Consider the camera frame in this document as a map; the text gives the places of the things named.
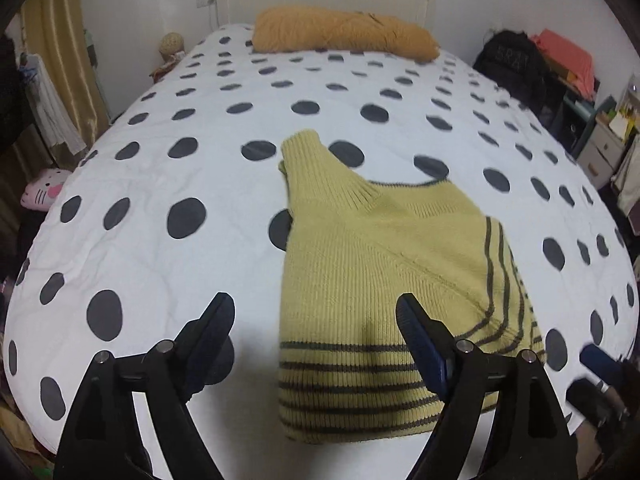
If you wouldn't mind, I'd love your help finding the black backpack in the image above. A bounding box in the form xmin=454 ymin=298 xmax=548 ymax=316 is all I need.
xmin=473 ymin=29 xmax=561 ymax=116

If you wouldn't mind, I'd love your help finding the round knitted plush toy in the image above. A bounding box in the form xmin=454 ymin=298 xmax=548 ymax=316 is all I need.
xmin=158 ymin=32 xmax=184 ymax=62

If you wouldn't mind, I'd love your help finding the coral red bag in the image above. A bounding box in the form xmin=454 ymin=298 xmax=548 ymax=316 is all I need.
xmin=529 ymin=28 xmax=596 ymax=101

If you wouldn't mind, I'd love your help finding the orange bolster pillow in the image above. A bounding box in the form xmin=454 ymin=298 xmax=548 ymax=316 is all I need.
xmin=252 ymin=6 xmax=440 ymax=63

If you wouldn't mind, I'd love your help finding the gold yellow curtain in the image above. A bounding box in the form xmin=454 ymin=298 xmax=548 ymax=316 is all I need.
xmin=21 ymin=0 xmax=110 ymax=148

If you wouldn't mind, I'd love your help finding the hanging grey white garment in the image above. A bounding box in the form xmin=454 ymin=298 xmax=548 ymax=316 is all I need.
xmin=18 ymin=53 xmax=87 ymax=155

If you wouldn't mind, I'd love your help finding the yellow grey striped knit sweater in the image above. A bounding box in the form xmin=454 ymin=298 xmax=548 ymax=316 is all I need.
xmin=278 ymin=130 xmax=544 ymax=444

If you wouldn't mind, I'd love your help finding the white bedside drawer cabinet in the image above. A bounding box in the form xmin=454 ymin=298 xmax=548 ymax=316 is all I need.
xmin=577 ymin=122 xmax=625 ymax=190

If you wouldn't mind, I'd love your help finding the white black dotted bed cover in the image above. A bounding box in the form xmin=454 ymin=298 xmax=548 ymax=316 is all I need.
xmin=4 ymin=25 xmax=639 ymax=479

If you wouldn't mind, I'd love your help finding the pink cat plush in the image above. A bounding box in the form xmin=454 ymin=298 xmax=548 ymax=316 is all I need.
xmin=20 ymin=168 xmax=72 ymax=212

